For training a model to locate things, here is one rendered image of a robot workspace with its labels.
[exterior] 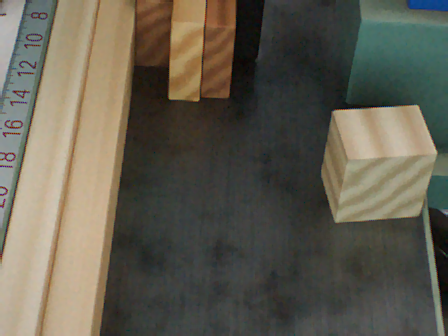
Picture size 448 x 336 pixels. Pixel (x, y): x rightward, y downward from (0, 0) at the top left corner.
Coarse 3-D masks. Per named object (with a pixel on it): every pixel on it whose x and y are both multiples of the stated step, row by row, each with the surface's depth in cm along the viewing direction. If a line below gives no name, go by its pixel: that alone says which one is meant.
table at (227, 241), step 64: (320, 0) 66; (256, 64) 62; (320, 64) 62; (128, 128) 58; (192, 128) 58; (256, 128) 58; (320, 128) 58; (128, 192) 54; (192, 192) 55; (256, 192) 55; (320, 192) 55; (128, 256) 52; (192, 256) 52; (256, 256) 52; (320, 256) 52; (384, 256) 53; (128, 320) 49; (192, 320) 49; (256, 320) 50; (320, 320) 50; (384, 320) 50
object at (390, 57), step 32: (352, 0) 59; (384, 0) 57; (352, 32) 58; (384, 32) 56; (416, 32) 56; (352, 64) 58; (384, 64) 58; (416, 64) 58; (352, 96) 60; (384, 96) 59; (416, 96) 59
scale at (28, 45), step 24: (48, 0) 56; (24, 24) 54; (24, 48) 53; (24, 72) 52; (24, 96) 51; (0, 120) 50; (24, 120) 50; (0, 144) 49; (0, 168) 48; (0, 192) 47; (0, 216) 46
